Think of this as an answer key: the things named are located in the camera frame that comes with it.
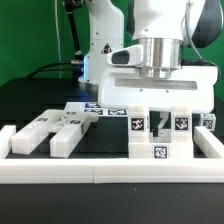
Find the white chair seat part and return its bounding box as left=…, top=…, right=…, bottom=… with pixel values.
left=128, top=133, right=193, bottom=159

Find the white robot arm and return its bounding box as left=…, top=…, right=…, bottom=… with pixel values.
left=65, top=0, right=224, bottom=114

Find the white tag sheet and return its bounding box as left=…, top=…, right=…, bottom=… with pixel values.
left=64, top=102, right=127, bottom=117

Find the white left fence block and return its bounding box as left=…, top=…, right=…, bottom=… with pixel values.
left=0, top=125, right=16, bottom=159

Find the white front fence bar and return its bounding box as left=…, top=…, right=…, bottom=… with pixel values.
left=0, top=159, right=224, bottom=184

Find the white chair back frame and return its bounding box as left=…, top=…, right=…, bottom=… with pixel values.
left=12, top=110, right=99, bottom=158

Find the white fence block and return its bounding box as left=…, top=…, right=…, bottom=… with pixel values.
left=0, top=125, right=16, bottom=159
left=193, top=126, right=224, bottom=159

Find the white right fence block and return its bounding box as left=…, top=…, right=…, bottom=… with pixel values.
left=193, top=126, right=224, bottom=159

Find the black cable bundle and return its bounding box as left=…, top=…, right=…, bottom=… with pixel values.
left=27, top=0, right=85, bottom=80

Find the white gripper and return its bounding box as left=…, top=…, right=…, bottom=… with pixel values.
left=98, top=66, right=218, bottom=137

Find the thin grey cable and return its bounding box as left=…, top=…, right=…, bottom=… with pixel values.
left=54, top=0, right=63, bottom=80

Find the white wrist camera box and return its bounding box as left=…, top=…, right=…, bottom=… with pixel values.
left=106, top=44, right=144, bottom=67

